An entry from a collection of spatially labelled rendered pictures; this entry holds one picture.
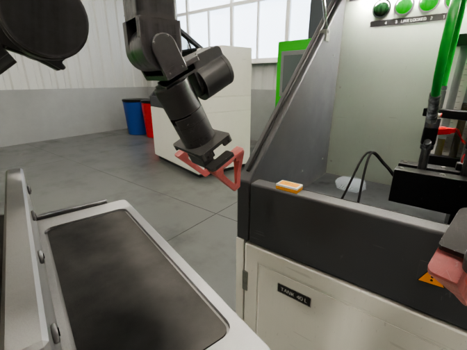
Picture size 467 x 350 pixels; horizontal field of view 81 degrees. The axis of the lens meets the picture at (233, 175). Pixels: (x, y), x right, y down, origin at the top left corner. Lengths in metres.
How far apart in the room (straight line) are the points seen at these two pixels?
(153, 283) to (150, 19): 0.32
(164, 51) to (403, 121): 0.82
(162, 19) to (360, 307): 0.61
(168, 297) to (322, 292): 0.51
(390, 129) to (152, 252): 0.92
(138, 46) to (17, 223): 0.28
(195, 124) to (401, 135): 0.76
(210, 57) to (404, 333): 0.60
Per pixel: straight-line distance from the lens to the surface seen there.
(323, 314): 0.71
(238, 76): 3.60
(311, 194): 0.59
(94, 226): 0.31
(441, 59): 0.58
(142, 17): 0.41
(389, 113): 1.05
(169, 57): 0.41
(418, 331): 0.65
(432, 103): 0.64
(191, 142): 0.46
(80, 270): 0.25
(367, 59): 1.06
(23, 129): 6.70
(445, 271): 0.27
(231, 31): 5.93
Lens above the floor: 1.18
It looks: 19 degrees down
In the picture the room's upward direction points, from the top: straight up
